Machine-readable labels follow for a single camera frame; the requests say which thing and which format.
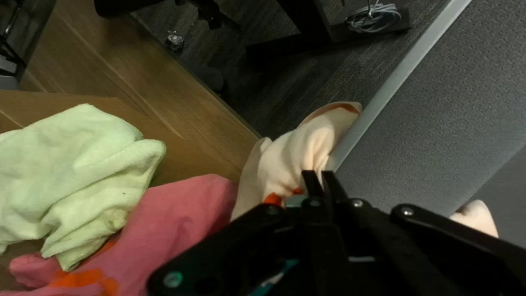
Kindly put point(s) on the pink shirt with orange print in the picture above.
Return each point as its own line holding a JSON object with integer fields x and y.
{"x": 168, "y": 221}

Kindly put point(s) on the peach shirt with print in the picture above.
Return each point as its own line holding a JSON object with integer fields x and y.
{"x": 272, "y": 173}

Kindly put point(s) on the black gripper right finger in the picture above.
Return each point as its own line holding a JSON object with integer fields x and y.
{"x": 423, "y": 254}

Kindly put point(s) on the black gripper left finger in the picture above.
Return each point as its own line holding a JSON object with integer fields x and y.
{"x": 261, "y": 254}

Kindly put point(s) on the brown cardboard box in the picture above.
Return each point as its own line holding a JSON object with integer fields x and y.
{"x": 113, "y": 76}

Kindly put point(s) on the light green towel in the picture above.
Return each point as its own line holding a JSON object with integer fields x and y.
{"x": 72, "y": 182}

